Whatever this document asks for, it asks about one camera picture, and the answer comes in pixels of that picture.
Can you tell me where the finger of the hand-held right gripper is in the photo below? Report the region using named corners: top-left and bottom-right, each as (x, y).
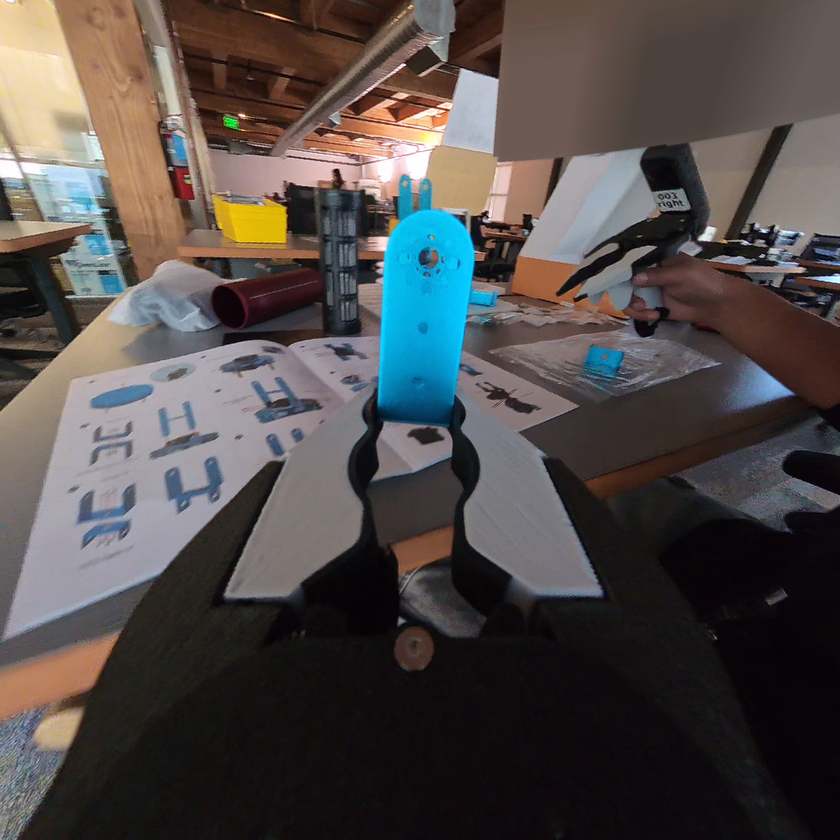
top-left (573, 251), bottom-right (658, 307)
top-left (555, 218), bottom-right (691, 296)

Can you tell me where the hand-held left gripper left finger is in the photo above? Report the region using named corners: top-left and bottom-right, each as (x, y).
top-left (222, 387), bottom-right (399, 636)

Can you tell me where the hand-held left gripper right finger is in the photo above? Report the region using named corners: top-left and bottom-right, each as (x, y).
top-left (448, 387), bottom-right (605, 636)

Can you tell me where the small teal metal bracket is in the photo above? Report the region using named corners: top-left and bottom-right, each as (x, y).
top-left (583, 343), bottom-right (626, 384)

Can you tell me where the large clear plastic bag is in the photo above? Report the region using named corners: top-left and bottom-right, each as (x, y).
top-left (487, 327), bottom-right (724, 403)

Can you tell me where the teal metal U bracket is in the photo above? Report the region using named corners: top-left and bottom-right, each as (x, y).
top-left (378, 210), bottom-right (476, 429)

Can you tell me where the person's right forearm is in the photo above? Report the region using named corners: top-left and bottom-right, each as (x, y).
top-left (715, 279), bottom-right (840, 411)

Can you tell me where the dark grey desk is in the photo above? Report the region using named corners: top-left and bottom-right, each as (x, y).
top-left (0, 262), bottom-right (823, 719)

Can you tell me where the wooden desk with grey panel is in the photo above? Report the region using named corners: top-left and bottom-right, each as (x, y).
top-left (176, 226), bottom-right (395, 265)

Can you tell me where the wood-topped side desk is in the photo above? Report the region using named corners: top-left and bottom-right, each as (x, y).
top-left (0, 220), bottom-right (94, 343)

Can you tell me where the person's right hand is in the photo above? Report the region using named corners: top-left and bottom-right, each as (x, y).
top-left (622, 252), bottom-right (752, 329)

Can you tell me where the orange cardboard box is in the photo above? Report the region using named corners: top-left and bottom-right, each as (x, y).
top-left (511, 151), bottom-right (658, 320)

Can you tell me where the pile of small hardware bags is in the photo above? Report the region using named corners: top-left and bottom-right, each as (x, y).
top-left (468, 301), bottom-right (626, 330)

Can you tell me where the grey mesh chair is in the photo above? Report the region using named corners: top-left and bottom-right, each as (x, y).
top-left (395, 563), bottom-right (488, 639)

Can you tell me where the assembly instruction manual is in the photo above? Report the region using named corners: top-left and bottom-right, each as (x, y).
top-left (0, 336), bottom-right (581, 642)

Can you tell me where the red round object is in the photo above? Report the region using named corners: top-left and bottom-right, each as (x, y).
top-left (210, 266), bottom-right (325, 330)

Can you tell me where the white plastic wrap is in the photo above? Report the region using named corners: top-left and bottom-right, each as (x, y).
top-left (107, 258), bottom-right (222, 333)

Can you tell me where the black ribbed cylinder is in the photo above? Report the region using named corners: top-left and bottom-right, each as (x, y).
top-left (312, 185), bottom-right (366, 337)

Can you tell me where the yellow box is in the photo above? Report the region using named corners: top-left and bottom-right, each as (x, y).
top-left (210, 192), bottom-right (291, 245)

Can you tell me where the red fire extinguisher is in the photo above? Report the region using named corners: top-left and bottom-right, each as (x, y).
top-left (159, 120), bottom-right (198, 202)

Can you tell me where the wooden pillar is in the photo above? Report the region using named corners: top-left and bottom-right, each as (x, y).
top-left (54, 0), bottom-right (193, 281)

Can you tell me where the silver ventilation duct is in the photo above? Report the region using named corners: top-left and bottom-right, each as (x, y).
top-left (268, 0), bottom-right (458, 160)

